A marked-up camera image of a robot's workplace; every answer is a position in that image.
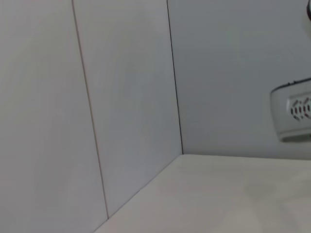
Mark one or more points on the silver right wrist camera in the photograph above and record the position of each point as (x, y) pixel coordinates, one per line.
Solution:
(291, 121)

